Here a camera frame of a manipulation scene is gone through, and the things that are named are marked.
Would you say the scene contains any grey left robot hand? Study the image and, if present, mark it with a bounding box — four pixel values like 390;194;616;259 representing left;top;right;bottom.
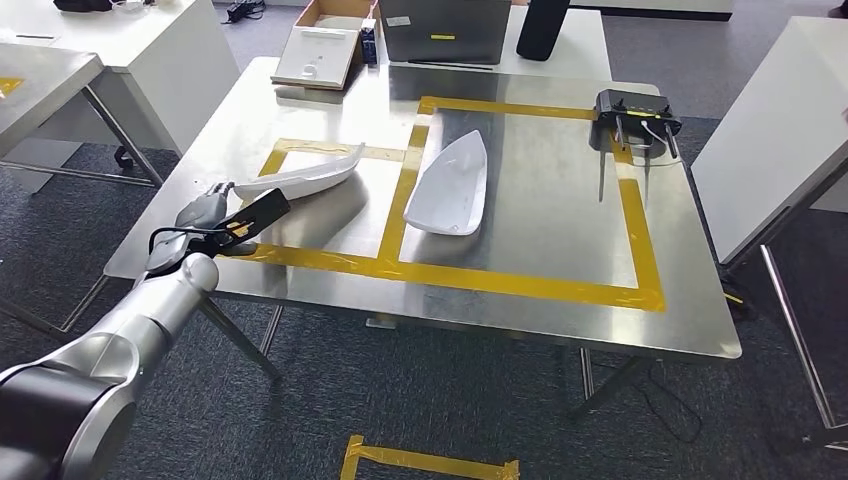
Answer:
173;182;237;231

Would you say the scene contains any white curved plastic part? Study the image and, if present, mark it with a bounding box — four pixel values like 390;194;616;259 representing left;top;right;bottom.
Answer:
233;142;366;203

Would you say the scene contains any stainless steel workbench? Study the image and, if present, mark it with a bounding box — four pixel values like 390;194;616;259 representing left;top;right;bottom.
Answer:
104;56;743;422
722;155;848;452
0;42;165;190

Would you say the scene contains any white boat-shaped plastic part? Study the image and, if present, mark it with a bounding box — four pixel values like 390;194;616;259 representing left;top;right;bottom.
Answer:
402;129;490;238

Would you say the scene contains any white table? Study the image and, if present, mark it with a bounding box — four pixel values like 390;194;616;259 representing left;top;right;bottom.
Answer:
0;0;241;195
380;6;614;82

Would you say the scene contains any cardboard box with white tray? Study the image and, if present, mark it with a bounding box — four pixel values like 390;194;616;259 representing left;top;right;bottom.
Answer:
271;0;380;92

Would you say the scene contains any black power strip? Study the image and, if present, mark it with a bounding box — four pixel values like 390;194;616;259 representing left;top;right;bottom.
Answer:
225;0;268;24

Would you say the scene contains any small blue white carton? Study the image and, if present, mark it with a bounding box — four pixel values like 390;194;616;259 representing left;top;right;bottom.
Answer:
360;18;380;68

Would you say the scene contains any black desk item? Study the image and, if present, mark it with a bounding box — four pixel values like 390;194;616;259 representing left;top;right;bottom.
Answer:
52;0;114;14

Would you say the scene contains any grey laptop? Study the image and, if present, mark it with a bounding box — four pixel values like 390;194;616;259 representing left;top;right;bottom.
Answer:
378;0;513;68

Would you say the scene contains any black cylinder speaker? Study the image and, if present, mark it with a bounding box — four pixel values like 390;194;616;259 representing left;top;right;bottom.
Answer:
515;0;572;63

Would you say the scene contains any black router with antennas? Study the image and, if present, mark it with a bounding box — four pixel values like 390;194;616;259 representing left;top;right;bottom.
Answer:
589;89;684;162

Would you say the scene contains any black power adapter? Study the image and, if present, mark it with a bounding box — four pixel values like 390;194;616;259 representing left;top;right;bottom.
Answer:
722;281;751;321

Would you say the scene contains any white cabinet panel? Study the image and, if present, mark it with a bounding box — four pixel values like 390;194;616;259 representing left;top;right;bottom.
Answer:
690;16;848;266

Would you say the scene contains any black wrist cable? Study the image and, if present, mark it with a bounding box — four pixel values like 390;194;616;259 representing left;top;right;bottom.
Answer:
146;225;233;256

